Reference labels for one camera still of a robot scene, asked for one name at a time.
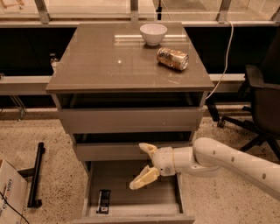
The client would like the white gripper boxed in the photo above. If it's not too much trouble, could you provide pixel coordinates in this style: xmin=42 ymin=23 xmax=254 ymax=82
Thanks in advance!
xmin=129 ymin=143 xmax=176 ymax=190

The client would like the blueberry rxbar snack bar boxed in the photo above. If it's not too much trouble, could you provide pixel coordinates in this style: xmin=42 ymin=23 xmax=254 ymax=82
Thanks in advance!
xmin=96 ymin=189 xmax=111 ymax=214

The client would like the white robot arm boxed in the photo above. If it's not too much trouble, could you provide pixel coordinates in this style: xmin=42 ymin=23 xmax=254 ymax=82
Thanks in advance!
xmin=129 ymin=137 xmax=280 ymax=200

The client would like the top grey drawer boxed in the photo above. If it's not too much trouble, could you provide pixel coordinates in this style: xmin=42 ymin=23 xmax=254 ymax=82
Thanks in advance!
xmin=52 ymin=92 xmax=207 ymax=135

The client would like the bottom grey open drawer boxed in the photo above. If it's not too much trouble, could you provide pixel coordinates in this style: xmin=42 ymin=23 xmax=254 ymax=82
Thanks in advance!
xmin=73 ymin=160 xmax=195 ymax=224

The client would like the middle grey drawer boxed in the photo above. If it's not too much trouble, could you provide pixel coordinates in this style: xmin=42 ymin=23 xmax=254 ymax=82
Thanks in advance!
xmin=73 ymin=131 xmax=193 ymax=161

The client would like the grey drawer cabinet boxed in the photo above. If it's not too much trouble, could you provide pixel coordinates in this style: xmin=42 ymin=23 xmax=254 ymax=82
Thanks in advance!
xmin=45 ymin=22 xmax=215 ymax=224

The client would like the crushed aluminium can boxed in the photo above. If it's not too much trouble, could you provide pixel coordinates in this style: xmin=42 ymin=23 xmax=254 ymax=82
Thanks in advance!
xmin=157 ymin=47 xmax=189 ymax=71

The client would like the black metal stand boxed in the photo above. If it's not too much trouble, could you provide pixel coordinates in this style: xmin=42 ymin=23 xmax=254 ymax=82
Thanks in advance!
xmin=19 ymin=142 xmax=46 ymax=208

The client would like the black office chair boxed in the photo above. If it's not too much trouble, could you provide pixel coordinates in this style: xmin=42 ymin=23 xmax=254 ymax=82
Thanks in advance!
xmin=217 ymin=28 xmax=280 ymax=159

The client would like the white ceramic bowl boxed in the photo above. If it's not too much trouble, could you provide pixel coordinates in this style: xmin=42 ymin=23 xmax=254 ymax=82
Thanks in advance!
xmin=140 ymin=24 xmax=168 ymax=46

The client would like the white cardboard box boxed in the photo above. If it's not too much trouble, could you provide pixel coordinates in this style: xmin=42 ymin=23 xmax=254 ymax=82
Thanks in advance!
xmin=0 ymin=159 xmax=27 ymax=224

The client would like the metal window railing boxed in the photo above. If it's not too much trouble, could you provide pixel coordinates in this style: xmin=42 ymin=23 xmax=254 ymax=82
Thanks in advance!
xmin=0 ymin=0 xmax=280 ymax=27

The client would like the white power cable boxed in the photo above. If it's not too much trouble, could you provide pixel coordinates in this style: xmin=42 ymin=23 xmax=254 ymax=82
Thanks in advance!
xmin=205 ymin=20 xmax=235 ymax=101

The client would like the black thin cable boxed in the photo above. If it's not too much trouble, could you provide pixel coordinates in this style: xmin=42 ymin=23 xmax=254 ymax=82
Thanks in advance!
xmin=0 ymin=192 xmax=30 ymax=224

